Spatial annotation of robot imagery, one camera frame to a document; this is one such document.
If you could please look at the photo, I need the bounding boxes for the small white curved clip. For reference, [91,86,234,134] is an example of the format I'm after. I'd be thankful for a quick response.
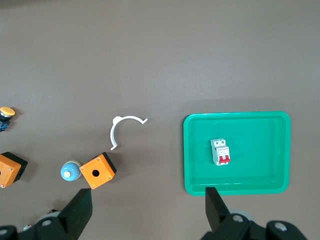
[109,115,149,151]

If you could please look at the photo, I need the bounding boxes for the brown table cover mat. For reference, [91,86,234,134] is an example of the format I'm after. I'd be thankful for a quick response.
[0,0,320,240]

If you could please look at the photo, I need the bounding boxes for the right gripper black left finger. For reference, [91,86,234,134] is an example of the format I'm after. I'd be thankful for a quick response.
[16,188,94,240]

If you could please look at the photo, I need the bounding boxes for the green plastic tray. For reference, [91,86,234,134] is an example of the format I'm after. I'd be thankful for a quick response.
[183,110,292,197]

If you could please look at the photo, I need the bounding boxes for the blue dome button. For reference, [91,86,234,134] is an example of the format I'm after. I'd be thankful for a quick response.
[60,159,83,182]

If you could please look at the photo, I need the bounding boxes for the white circuit breaker red switches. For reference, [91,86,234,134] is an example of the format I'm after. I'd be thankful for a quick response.
[210,138,231,167]

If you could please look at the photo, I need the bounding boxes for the orange button box black base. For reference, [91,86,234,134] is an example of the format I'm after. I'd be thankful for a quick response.
[79,151,118,190]
[0,151,29,189]

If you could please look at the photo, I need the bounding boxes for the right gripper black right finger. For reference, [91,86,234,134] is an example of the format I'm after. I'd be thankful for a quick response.
[201,186,267,240]

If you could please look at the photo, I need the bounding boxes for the yellow push button switch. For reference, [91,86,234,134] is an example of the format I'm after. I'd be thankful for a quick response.
[0,106,16,132]

